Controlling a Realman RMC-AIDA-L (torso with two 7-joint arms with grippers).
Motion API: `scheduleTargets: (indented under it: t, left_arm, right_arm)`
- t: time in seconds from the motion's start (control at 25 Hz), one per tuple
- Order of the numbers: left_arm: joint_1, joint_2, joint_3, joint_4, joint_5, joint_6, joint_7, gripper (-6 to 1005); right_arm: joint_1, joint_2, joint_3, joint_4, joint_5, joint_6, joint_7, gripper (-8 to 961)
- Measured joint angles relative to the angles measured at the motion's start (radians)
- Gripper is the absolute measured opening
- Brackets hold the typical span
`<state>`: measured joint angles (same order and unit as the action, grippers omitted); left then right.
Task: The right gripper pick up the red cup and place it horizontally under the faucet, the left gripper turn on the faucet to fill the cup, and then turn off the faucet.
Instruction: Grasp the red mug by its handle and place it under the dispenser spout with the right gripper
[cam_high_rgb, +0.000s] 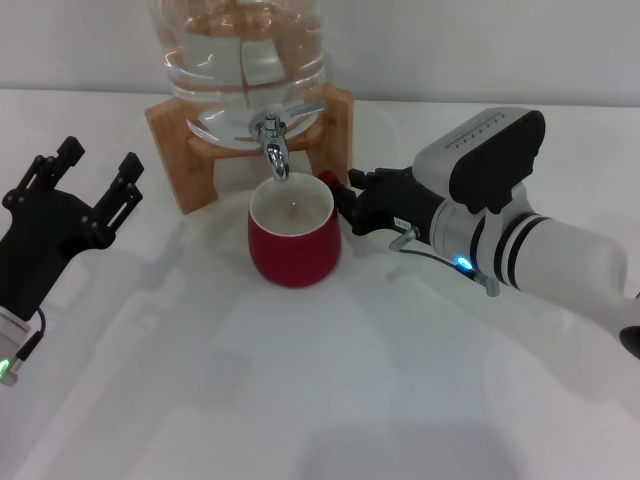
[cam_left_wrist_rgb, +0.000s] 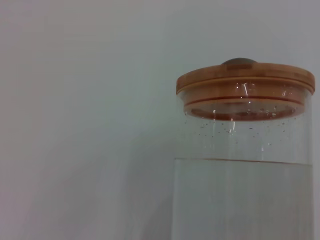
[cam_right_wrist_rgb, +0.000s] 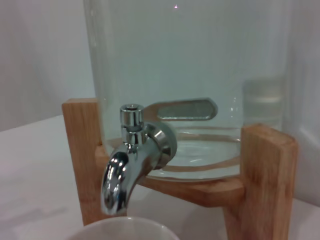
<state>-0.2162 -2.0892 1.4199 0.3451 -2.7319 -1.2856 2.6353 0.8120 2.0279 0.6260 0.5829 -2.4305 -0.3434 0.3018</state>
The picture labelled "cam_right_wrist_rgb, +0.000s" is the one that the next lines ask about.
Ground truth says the red ceramic cup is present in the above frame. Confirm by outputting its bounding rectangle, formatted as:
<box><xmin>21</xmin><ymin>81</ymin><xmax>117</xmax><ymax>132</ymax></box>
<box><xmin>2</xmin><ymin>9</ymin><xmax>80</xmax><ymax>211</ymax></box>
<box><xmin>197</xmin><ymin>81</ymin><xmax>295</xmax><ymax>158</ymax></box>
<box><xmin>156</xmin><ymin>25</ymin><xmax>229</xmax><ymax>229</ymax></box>
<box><xmin>66</xmin><ymin>216</ymin><xmax>181</xmax><ymax>240</ymax></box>

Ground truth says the wooden dispenser stand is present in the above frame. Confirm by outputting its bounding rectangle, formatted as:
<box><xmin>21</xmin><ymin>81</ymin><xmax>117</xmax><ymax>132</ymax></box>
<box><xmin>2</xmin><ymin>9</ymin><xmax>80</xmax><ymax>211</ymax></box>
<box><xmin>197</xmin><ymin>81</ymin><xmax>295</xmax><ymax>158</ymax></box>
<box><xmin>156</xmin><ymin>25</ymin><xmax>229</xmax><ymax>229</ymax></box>
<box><xmin>61</xmin><ymin>97</ymin><xmax>299</xmax><ymax>240</ymax></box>

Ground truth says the chrome faucet with lever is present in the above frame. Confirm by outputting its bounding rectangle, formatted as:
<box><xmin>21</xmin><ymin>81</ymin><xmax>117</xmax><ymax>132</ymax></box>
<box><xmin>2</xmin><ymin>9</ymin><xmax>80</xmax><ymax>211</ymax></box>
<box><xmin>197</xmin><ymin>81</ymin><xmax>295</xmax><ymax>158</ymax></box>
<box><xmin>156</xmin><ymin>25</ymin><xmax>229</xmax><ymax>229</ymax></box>
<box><xmin>100</xmin><ymin>97</ymin><xmax>219</xmax><ymax>216</ymax></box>

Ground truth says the clear glass water dispenser jar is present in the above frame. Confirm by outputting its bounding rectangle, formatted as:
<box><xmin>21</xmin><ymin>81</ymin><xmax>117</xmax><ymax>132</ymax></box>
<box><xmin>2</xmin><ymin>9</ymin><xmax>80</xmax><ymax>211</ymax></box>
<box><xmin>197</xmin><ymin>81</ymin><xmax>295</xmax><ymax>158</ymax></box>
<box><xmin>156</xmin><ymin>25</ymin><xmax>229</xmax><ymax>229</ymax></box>
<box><xmin>83</xmin><ymin>0</ymin><xmax>305</xmax><ymax>181</ymax></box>

